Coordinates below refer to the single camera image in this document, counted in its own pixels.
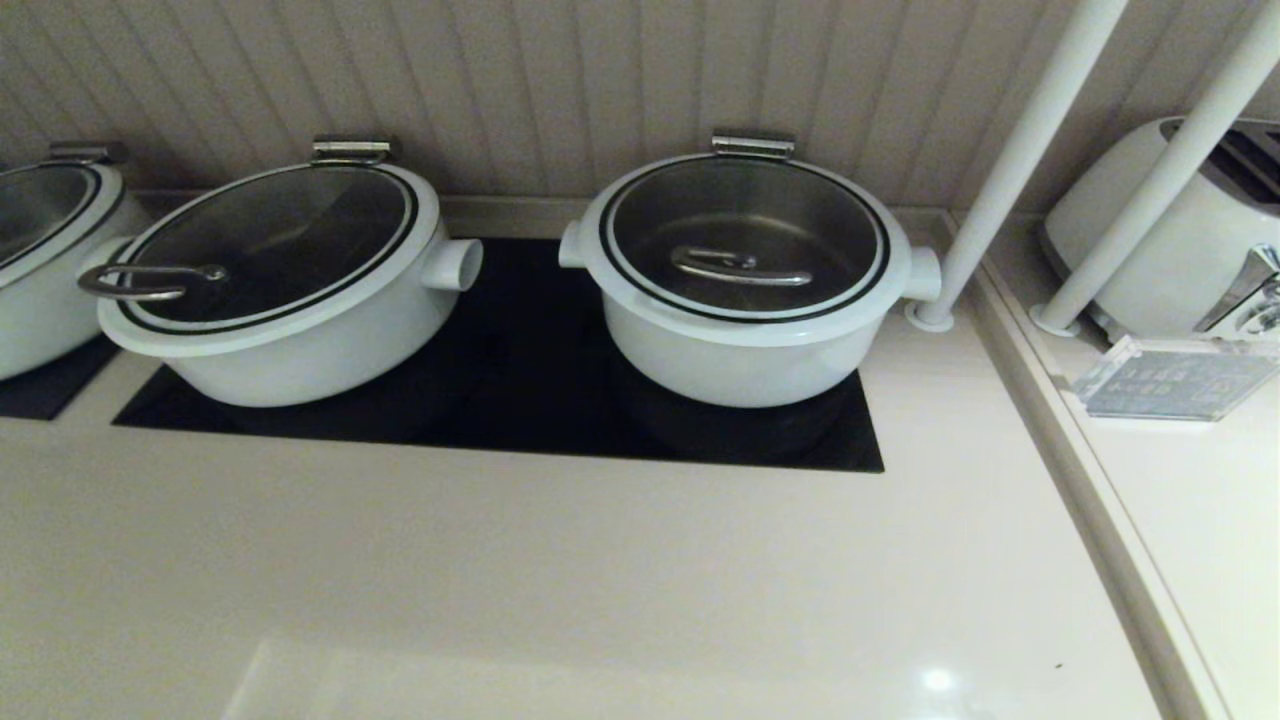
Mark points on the white pot with steel interior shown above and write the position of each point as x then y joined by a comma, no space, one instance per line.
740,372

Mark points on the wide white pot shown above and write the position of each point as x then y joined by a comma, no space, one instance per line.
330,360
40,330

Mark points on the large black induction cooktop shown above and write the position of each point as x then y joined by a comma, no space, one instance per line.
530,385

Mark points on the clear acrylic sign holder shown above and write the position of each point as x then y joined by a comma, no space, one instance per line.
1175,380

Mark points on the white toaster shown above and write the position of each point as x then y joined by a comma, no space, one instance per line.
1195,255

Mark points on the small black induction cooktop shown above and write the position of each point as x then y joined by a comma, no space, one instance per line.
50,392

